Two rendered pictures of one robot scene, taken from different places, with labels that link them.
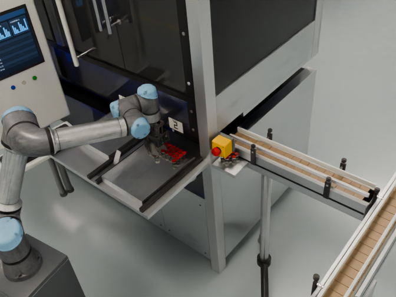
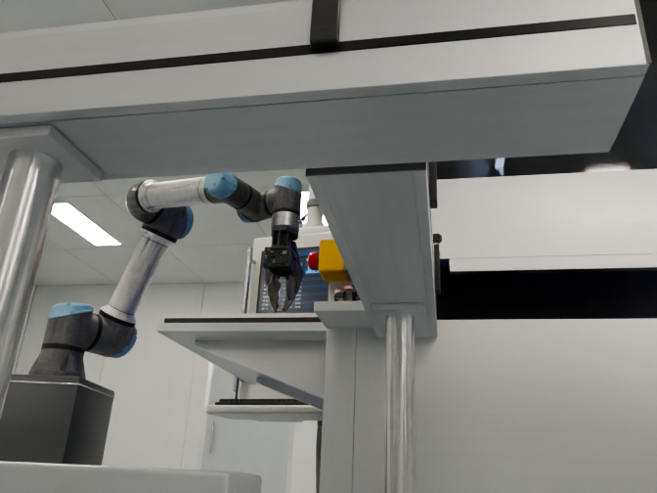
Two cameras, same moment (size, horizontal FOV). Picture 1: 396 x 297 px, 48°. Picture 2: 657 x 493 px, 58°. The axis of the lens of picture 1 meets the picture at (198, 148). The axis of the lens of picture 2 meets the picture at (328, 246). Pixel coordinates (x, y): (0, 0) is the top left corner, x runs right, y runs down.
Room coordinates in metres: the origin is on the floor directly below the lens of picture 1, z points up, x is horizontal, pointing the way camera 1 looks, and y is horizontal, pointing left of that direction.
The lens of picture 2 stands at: (0.85, -1.10, 0.54)
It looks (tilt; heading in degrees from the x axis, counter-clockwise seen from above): 23 degrees up; 58
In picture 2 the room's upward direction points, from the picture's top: 3 degrees clockwise
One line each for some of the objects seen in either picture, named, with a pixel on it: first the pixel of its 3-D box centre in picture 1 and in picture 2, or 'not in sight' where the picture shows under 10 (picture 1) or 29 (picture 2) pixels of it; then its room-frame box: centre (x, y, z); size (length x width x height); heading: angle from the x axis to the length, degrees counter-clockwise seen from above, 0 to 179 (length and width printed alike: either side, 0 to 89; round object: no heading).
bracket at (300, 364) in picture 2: not in sight; (262, 369); (1.45, 0.15, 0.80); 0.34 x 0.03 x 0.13; 137
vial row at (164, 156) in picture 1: (165, 154); not in sight; (1.56, 0.15, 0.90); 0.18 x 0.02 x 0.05; 46
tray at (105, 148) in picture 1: (116, 130); not in sight; (1.80, 0.40, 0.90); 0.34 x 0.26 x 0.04; 137
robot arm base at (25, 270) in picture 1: (19, 258); (60, 365); (1.10, 0.75, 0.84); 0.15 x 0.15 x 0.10
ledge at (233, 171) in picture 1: (232, 162); (354, 315); (1.50, -0.15, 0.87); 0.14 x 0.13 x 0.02; 137
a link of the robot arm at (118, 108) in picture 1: (126, 109); (254, 204); (1.44, 0.26, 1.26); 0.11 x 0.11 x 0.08; 24
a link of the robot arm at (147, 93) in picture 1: (147, 99); (286, 199); (1.50, 0.18, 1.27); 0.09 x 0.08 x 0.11; 114
